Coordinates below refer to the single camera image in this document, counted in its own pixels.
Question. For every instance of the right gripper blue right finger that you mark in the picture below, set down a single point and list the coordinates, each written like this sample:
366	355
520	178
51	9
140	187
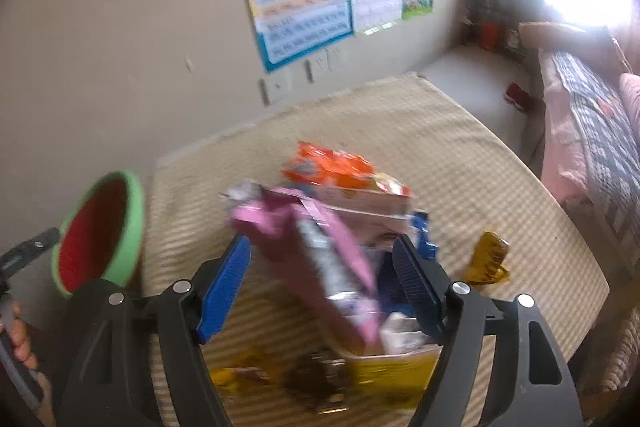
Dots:
530	383

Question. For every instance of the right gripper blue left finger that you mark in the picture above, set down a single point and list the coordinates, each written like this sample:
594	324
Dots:
188	313

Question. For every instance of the dark blue snack wrapper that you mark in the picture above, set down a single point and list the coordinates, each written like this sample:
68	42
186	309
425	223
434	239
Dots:
391	291

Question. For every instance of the small gold candy wrapper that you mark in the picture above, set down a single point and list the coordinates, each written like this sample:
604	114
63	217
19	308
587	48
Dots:
486	266

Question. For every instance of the yellow snack bag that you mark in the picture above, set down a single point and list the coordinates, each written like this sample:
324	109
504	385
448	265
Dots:
393	381

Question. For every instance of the yellow black candy wrapper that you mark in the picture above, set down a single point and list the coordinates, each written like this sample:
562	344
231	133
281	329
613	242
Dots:
251	371

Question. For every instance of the pink foil snack bag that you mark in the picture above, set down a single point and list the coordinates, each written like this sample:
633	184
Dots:
315	257

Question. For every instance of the dark brown patterned wrapper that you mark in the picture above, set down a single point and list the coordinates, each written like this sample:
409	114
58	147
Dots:
320	381

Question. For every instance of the orange snack wrapper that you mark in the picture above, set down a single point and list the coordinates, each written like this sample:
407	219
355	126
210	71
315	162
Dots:
319	165

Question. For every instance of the green red trash bin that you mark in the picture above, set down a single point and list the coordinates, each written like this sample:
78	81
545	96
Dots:
103	237

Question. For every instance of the person's left hand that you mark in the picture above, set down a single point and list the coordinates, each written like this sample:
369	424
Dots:
21	341

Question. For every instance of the bed with plaid quilt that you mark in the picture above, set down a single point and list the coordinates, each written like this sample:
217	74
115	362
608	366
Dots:
591	155

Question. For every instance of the red shoes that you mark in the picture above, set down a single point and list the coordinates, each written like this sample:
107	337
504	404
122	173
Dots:
518	97

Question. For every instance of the red bin under desk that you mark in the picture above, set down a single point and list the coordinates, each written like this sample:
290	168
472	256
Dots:
489	35

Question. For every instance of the pink folded duvet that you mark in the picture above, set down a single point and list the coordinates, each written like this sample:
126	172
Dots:
630	95

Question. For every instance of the brown pillow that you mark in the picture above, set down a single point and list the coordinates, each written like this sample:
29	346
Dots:
596	47

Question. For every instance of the dark desk shelf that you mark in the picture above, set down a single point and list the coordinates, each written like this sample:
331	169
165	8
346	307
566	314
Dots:
507	14

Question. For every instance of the white wall socket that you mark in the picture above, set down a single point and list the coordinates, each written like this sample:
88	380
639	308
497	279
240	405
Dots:
317	66

